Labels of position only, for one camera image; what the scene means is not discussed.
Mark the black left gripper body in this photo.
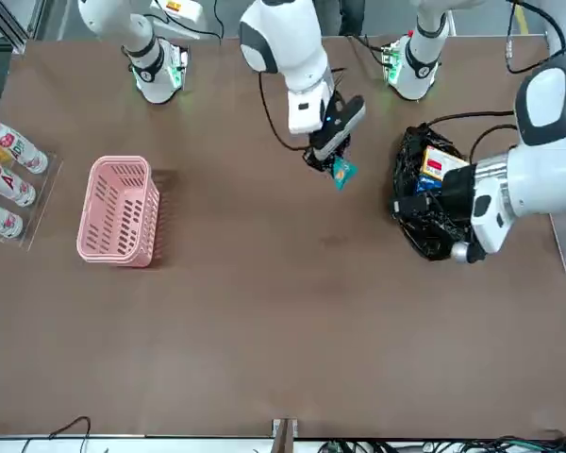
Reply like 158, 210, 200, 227
441, 164, 477, 222

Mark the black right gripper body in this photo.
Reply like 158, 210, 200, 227
309, 90, 345, 143

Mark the blue cookie box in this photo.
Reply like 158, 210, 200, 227
414, 175, 444, 194

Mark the teal snack packet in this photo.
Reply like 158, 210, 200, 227
329, 157, 359, 192

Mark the yellow wafer snack pack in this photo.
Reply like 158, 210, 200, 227
420, 144, 471, 180

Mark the black plastic bag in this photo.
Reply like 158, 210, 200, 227
391, 122, 477, 261

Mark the pink plastic basket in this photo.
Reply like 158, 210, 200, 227
76, 155, 161, 268

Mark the person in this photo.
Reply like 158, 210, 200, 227
318, 0, 367, 38

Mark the white control box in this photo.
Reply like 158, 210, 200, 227
162, 0, 205, 25

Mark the clear acrylic bottle shelf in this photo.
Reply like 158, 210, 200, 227
0, 112, 63, 252

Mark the white pink-capped milk bottle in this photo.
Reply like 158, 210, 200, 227
0, 158, 38, 208
0, 197, 25, 240
0, 116, 48, 175

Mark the grey-black right wrist camera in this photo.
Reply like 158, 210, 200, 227
310, 95, 367, 162

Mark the silver-black left wrist camera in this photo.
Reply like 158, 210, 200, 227
450, 240, 487, 264

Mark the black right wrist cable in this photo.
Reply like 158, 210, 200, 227
258, 70, 312, 152

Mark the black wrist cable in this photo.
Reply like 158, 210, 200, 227
258, 70, 312, 152
426, 110, 520, 164

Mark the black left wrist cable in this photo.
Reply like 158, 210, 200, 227
426, 110, 520, 164

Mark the aluminium frame post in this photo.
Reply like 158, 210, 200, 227
270, 417, 302, 453

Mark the aluminium frame beam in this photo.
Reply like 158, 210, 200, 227
0, 0, 29, 54

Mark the black adapter cable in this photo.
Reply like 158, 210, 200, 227
49, 415, 92, 440

